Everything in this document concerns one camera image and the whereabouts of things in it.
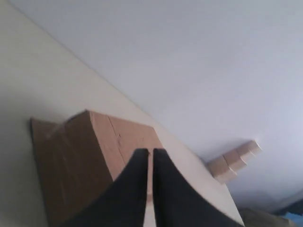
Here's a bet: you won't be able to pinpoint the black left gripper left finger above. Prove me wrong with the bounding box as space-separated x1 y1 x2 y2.
61 148 149 227

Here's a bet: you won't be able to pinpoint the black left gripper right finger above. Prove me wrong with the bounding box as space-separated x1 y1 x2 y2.
152 148 242 227

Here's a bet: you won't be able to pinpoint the brown cardboard slot box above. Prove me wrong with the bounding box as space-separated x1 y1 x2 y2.
30 110 162 227

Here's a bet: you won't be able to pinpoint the stacked wooden blocks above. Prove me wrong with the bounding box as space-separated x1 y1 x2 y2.
207 140 262 184

